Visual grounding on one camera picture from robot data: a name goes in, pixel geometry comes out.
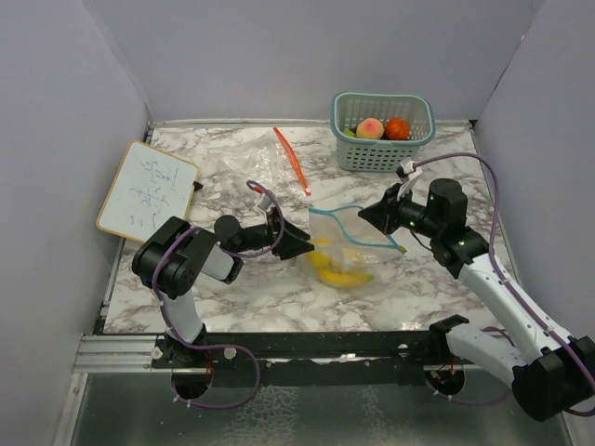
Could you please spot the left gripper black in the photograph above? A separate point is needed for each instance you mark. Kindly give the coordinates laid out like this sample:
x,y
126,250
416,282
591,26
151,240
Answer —
x,y
295,242

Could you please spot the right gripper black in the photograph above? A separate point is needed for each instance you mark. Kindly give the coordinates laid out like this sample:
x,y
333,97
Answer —
x,y
383,214

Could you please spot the yellow fake lemon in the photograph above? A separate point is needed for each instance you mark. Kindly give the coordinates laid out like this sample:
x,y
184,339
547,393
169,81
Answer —
x,y
316,258

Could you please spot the clear bag blue zipper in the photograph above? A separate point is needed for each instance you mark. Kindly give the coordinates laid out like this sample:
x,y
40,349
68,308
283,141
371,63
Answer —
x,y
356,246

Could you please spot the yellow fake banana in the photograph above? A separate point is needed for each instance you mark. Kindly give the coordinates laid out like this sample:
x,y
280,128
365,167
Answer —
x,y
343,279

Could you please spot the clear bag red zipper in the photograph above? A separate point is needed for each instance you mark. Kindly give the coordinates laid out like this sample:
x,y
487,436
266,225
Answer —
x,y
268,160

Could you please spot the orange fake pumpkin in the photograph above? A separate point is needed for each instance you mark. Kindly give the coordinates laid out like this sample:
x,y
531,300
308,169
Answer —
x,y
397,129

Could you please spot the orange fake peach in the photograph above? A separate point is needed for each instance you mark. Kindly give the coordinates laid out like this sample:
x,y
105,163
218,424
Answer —
x,y
370,128

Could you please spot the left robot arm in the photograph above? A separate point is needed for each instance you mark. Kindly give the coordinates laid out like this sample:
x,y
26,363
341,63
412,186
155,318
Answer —
x,y
171,260

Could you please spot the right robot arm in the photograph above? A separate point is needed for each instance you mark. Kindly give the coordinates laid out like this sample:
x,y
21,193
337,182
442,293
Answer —
x,y
548,370

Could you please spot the teal plastic basket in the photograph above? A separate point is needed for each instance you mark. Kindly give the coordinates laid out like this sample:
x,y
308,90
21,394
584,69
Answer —
x,y
348,109

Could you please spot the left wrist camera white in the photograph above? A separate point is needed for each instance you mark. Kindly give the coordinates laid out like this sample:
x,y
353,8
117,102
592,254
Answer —
x,y
265,203

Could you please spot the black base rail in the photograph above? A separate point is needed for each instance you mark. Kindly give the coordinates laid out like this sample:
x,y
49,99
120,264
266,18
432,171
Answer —
x,y
304,359

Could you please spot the small whiteboard wooden frame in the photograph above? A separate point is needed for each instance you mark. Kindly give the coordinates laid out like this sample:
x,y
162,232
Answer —
x,y
150,187

